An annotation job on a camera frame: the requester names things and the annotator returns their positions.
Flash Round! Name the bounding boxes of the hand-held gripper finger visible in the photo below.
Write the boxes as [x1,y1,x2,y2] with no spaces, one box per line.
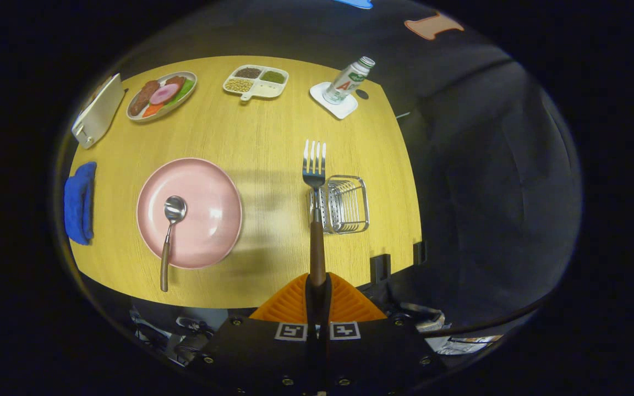
[318,273,450,394]
[185,273,318,394]

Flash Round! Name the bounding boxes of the wooden-handled metal fork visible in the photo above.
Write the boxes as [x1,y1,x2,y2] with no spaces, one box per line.
[302,139,328,289]

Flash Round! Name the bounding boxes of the wooden-handled metal spoon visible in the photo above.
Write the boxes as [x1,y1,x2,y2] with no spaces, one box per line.
[160,195,188,293]

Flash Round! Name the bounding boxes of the large black table clamp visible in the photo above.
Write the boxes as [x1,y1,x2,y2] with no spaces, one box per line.
[370,254,392,284]

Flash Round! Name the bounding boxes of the pile of mixed clutter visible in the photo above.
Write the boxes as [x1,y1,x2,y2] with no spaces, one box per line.
[400,301,502,355]

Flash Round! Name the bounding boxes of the pink round plate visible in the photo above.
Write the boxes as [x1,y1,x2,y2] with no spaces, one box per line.
[136,158,243,270]

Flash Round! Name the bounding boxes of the white square coaster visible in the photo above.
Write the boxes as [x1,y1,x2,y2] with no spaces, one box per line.
[309,81,359,120]

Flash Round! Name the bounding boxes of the white divided bean tray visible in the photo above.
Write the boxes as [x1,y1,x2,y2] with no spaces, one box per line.
[222,64,290,102]

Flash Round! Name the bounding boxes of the white bottle with green cap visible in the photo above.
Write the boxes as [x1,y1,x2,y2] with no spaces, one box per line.
[323,56,376,105]

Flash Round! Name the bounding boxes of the grey oval food plate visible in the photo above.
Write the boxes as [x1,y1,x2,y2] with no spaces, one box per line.
[126,71,198,122]

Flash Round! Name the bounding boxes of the green lettuce leaf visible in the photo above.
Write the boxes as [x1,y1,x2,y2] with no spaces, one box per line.
[171,78,195,105]

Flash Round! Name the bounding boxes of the blue towel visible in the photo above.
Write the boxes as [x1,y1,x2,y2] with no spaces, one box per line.
[63,161,98,246]

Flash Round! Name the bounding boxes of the pink ham slice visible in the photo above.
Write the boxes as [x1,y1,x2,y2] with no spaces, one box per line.
[149,83,181,105]

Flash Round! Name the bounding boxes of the long brown meat patty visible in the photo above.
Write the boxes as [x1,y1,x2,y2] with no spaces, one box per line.
[130,80,160,116]

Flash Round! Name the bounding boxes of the white toaster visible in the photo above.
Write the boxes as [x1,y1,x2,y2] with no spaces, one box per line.
[71,73,126,150]

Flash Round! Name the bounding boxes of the metal wire drain basket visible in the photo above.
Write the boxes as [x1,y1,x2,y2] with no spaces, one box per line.
[309,175,370,235]

